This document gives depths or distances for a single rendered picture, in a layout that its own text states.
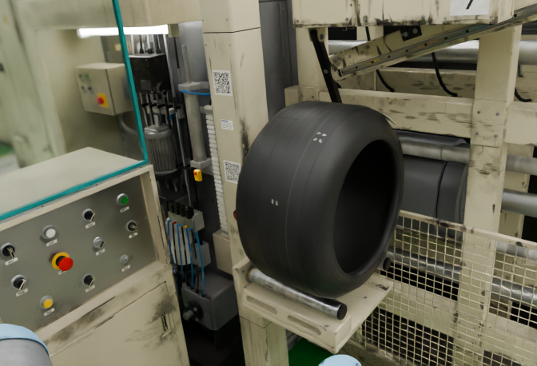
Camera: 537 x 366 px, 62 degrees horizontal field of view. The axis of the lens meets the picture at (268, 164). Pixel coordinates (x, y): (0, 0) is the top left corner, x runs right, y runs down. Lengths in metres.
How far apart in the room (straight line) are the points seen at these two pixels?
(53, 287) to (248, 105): 0.78
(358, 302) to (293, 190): 0.57
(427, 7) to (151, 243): 1.13
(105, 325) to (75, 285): 0.16
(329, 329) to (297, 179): 0.47
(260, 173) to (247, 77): 0.34
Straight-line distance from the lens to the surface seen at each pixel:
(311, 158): 1.09
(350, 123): 1.17
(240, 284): 1.49
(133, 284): 1.58
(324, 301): 1.34
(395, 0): 1.31
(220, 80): 1.37
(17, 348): 0.52
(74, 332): 1.52
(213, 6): 1.35
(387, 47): 1.49
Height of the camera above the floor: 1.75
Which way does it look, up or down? 21 degrees down
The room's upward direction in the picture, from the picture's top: 5 degrees counter-clockwise
